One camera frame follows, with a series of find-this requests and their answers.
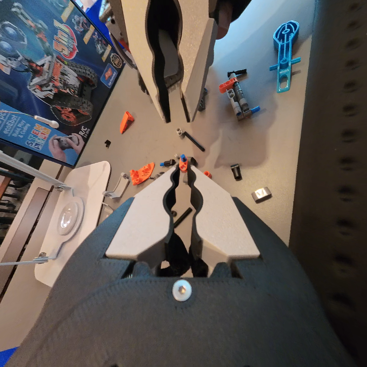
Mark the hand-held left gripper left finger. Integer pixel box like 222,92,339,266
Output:
106,166,179,276

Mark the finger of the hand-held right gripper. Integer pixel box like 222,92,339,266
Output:
175,0,219,123
120,0,172,124

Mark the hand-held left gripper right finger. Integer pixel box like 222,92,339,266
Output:
188,166,261,276

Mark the person's right hand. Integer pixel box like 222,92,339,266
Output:
216,6,233,40

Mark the black axle rod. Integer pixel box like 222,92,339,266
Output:
183,131,206,152
173,208,192,228

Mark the grey curved panel brick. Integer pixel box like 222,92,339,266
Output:
102,172,130,200

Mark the blue storage bin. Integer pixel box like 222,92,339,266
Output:
75,0,115,32

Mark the orange curved panel brick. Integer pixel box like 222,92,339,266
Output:
130,162,155,186

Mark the grey brick assembly orange beam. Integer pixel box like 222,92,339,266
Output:
219,76,261,121

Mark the white book stand base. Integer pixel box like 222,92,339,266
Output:
0,113,112,287

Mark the light blue brick separator tool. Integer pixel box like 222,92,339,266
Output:
269,20,301,93

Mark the orange wedge panel brick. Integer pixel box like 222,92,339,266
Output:
119,111,135,134

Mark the blue robot kit box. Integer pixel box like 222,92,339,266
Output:
0,0,126,168

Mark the black dimpled pad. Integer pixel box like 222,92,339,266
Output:
289,0,367,367

